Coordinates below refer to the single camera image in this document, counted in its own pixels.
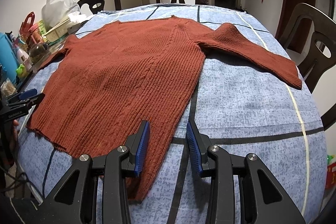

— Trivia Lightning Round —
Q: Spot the white lotion bottle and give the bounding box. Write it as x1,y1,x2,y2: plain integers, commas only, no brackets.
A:
13,44,32,71

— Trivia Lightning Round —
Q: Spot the dark wooden chair right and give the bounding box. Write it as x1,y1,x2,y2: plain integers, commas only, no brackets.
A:
278,2,336,131

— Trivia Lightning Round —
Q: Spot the white plastic bag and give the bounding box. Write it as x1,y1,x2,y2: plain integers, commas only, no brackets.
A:
42,0,80,30

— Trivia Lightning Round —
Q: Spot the blue checked table cloth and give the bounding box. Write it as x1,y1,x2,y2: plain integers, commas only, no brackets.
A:
18,4,327,223

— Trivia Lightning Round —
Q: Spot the woven tissue box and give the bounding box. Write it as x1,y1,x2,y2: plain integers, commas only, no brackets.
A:
43,18,70,43

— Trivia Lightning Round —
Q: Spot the green toy figure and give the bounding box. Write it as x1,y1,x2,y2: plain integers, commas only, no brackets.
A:
16,64,29,79

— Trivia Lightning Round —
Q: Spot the dark wooden chair left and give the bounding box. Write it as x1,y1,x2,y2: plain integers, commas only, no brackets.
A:
77,0,121,14

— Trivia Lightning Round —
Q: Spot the left hand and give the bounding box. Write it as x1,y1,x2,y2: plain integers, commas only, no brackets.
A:
10,120,19,146

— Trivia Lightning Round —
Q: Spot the rust red knit sweater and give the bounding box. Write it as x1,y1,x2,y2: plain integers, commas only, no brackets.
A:
26,16,302,201

